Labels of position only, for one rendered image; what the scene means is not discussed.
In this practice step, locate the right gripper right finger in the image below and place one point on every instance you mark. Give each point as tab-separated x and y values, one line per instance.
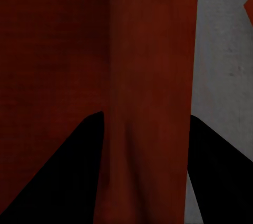
221	177

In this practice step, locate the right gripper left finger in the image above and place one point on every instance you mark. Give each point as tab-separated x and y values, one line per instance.
64	190

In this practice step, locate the storage box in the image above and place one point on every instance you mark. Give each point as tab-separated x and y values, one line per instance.
249	9
63	60

